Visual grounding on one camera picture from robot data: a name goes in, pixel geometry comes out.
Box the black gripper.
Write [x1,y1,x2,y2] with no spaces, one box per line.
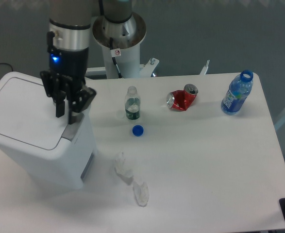
[40,31,97,124]

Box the white trash can lid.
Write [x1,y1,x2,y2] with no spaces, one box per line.
[0,72,70,150]

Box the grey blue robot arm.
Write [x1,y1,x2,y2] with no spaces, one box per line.
[40,0,146,124]

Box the white trash can body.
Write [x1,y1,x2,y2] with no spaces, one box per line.
[0,110,97,189]

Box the blue bottle cap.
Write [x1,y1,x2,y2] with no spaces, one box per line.
[132,125,144,136]

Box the crushed red soda can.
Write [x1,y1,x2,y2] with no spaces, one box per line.
[166,83,199,111]

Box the clear green label bottle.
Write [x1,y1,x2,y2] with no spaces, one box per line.
[125,86,140,120]

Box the crumpled white tissue lower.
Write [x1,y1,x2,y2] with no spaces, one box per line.
[133,181,150,207]

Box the blue plastic water bottle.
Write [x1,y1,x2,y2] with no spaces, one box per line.
[221,70,253,116]

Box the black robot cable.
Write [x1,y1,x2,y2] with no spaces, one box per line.
[109,37,123,79]

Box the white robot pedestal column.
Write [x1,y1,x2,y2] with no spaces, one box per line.
[101,45,140,79]

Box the white pedestal base bracket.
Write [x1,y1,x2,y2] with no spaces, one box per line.
[85,58,210,79]

